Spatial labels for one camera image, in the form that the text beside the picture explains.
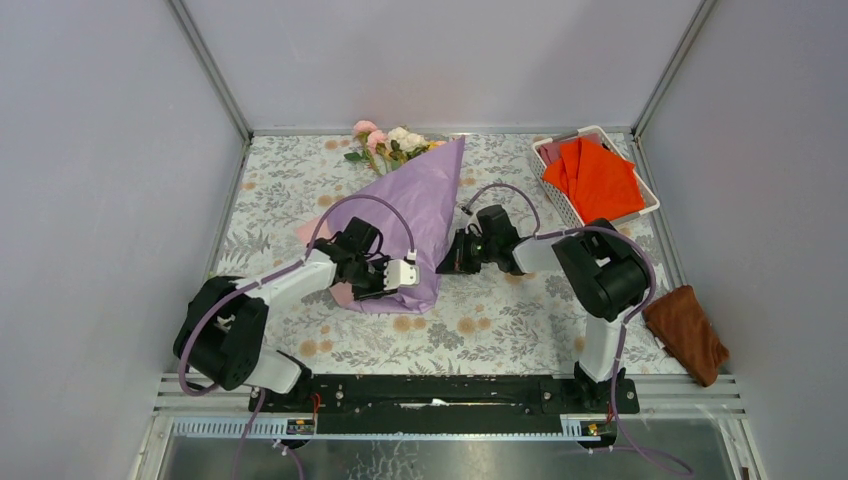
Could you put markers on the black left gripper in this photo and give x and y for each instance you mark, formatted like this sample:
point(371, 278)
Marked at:
point(378, 290)

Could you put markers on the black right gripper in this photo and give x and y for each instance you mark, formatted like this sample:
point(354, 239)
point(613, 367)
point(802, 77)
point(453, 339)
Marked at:
point(456, 260)

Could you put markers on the pink and purple wrapping paper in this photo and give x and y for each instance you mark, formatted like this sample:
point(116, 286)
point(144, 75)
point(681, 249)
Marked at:
point(416, 200)

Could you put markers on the pink fake flower stem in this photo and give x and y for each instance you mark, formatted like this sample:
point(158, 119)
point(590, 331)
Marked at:
point(373, 148)

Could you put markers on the yellow fake flower bunch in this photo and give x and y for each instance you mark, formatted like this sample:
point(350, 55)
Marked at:
point(435, 144)

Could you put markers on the white fake flower stem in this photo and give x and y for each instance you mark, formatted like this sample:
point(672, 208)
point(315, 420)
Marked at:
point(404, 145)

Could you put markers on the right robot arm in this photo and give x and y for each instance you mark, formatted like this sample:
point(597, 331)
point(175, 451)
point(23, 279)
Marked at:
point(609, 276)

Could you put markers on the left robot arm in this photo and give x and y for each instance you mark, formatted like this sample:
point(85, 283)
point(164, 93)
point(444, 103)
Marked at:
point(222, 336)

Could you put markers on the white plastic basket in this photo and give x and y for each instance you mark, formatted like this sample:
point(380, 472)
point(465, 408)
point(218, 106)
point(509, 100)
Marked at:
point(560, 201)

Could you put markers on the orange folded paper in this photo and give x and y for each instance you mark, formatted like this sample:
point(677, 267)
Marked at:
point(604, 185)

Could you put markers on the brown cloth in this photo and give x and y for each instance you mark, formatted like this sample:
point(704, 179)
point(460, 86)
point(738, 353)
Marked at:
point(680, 323)

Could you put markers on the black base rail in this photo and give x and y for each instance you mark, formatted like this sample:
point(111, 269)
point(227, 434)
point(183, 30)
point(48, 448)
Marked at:
point(444, 405)

